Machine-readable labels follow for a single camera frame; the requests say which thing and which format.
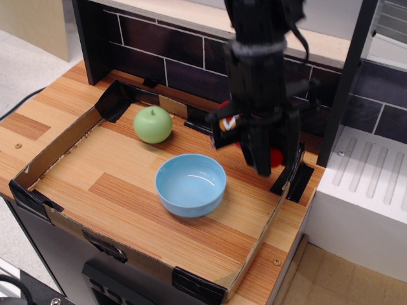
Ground wooden shelf board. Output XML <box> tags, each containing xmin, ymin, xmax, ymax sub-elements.
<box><xmin>98</xmin><ymin>0</ymin><xmax>350</xmax><ymax>69</ymax></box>

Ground cardboard fence with black tape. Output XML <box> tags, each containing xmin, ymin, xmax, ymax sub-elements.
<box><xmin>1</xmin><ymin>76</ymin><xmax>323</xmax><ymax>304</ymax></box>

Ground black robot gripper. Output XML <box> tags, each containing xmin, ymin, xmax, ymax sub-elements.
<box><xmin>206</xmin><ymin>43</ymin><xmax>319</xmax><ymax>176</ymax></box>

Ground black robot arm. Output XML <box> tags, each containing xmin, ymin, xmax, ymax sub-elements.
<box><xmin>207</xmin><ymin>1</ymin><xmax>319</xmax><ymax>176</ymax></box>

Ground black panel under table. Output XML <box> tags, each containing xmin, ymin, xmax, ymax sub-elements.
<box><xmin>82</xmin><ymin>263</ymin><xmax>155</xmax><ymax>305</ymax></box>

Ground green toy apple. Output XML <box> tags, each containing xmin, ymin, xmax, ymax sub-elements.
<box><xmin>134</xmin><ymin>106</ymin><xmax>173</xmax><ymax>144</ymax></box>

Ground black vertical post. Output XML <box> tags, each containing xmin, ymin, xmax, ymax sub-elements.
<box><xmin>317</xmin><ymin>1</ymin><xmax>383</xmax><ymax>167</ymax></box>

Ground black cable on floor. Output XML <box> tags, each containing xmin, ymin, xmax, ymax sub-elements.
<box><xmin>0</xmin><ymin>89</ymin><xmax>43</xmax><ymax>121</ymax></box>

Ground white ridged drainboard block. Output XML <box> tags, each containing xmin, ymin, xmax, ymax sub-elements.
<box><xmin>305</xmin><ymin>127</ymin><xmax>406</xmax><ymax>281</ymax></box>

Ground red hot sauce bottle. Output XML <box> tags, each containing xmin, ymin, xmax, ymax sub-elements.
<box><xmin>211</xmin><ymin>114</ymin><xmax>284</xmax><ymax>168</ymax></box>

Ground light blue bowl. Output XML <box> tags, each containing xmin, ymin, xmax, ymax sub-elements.
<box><xmin>155</xmin><ymin>154</ymin><xmax>227</xmax><ymax>218</ymax></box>

